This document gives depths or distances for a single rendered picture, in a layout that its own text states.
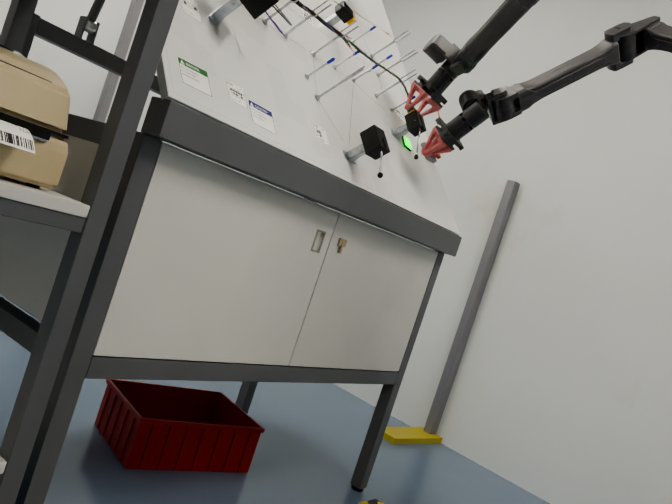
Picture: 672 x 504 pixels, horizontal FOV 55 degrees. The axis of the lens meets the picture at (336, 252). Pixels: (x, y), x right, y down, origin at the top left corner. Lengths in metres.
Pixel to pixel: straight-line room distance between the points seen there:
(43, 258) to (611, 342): 2.16
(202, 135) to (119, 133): 0.17
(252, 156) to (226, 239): 0.18
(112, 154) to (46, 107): 0.12
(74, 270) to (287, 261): 0.55
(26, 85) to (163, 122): 0.21
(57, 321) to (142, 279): 0.19
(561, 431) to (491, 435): 0.31
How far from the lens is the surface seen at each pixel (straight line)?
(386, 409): 2.08
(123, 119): 1.07
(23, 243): 1.39
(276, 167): 1.31
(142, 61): 1.08
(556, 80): 1.87
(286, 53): 1.59
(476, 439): 3.03
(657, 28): 2.00
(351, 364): 1.82
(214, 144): 1.20
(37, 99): 1.08
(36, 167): 1.06
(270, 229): 1.40
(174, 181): 1.21
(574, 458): 2.85
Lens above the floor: 0.73
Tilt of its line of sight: 1 degrees down
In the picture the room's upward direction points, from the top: 18 degrees clockwise
